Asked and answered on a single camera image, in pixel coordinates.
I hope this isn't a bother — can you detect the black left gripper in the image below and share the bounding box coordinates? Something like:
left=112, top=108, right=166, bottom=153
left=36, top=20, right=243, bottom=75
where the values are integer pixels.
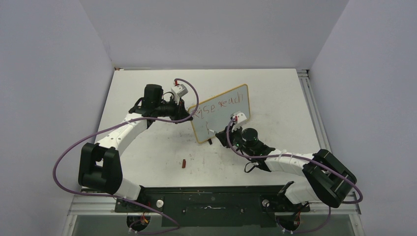
left=155, top=95, right=192, bottom=124

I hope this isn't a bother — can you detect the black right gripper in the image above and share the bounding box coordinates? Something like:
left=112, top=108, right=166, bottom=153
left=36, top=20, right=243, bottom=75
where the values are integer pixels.
left=217, top=122, right=254, bottom=157

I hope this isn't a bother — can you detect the aluminium right side rail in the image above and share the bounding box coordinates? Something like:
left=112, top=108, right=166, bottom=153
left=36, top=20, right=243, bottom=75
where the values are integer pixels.
left=297, top=69, right=331, bottom=151

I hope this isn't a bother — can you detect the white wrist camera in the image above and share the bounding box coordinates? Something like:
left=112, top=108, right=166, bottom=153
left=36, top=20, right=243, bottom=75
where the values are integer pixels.
left=171, top=84, right=188, bottom=99
left=231, top=111, right=248, bottom=129

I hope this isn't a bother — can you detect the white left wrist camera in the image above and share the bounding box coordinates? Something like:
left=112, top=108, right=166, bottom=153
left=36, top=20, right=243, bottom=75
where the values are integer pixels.
left=171, top=84, right=188, bottom=99

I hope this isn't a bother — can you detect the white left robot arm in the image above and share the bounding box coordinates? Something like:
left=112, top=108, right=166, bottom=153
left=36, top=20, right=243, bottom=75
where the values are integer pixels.
left=78, top=84, right=193, bottom=212

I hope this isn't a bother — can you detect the aluminium front frame rail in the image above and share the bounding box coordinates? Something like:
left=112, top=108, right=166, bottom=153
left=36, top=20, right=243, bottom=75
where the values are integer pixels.
left=68, top=195, right=361, bottom=216

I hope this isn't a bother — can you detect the yellow framed whiteboard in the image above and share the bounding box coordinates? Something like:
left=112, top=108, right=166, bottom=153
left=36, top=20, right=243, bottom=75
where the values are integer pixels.
left=188, top=84, right=251, bottom=144

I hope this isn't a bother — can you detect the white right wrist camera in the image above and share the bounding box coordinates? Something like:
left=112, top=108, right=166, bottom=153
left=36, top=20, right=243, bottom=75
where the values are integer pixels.
left=231, top=111, right=248, bottom=129

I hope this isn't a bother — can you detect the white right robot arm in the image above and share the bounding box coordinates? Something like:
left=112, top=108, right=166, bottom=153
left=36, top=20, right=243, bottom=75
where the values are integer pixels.
left=215, top=127, right=357, bottom=210

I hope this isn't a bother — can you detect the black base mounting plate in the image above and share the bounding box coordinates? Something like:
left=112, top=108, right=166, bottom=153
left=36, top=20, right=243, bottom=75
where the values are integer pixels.
left=114, top=185, right=310, bottom=228

